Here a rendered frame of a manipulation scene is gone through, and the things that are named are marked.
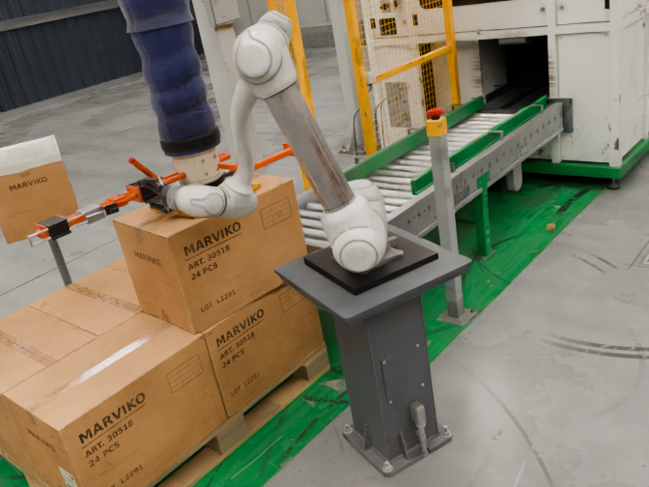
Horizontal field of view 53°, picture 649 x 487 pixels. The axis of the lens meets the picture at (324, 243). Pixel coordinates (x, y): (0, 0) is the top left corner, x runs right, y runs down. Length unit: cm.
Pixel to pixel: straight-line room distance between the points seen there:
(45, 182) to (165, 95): 151
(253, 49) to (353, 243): 59
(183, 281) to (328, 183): 76
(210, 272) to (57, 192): 156
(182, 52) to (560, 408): 193
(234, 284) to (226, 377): 37
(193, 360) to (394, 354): 74
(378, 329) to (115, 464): 99
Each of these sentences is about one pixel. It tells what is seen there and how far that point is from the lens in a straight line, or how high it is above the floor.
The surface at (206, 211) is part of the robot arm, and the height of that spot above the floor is 106.
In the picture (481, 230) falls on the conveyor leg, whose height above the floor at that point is 17.
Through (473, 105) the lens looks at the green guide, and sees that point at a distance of 472.
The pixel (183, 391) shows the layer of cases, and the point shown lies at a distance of 249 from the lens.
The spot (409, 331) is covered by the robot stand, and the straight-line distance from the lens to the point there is 229.
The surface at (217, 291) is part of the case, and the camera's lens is 248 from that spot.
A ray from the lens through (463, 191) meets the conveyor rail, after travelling 351.
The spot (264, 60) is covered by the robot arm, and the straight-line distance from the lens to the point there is 174.
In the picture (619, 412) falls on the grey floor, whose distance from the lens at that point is 275.
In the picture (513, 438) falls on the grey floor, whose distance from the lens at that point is 261.
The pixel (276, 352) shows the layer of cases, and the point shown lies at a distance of 278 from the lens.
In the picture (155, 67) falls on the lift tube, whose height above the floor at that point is 148.
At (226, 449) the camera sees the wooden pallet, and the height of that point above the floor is 3.
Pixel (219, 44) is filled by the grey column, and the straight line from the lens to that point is 392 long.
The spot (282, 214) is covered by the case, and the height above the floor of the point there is 82.
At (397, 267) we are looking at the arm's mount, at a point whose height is 77.
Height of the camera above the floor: 173
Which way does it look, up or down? 24 degrees down
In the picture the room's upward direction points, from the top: 11 degrees counter-clockwise
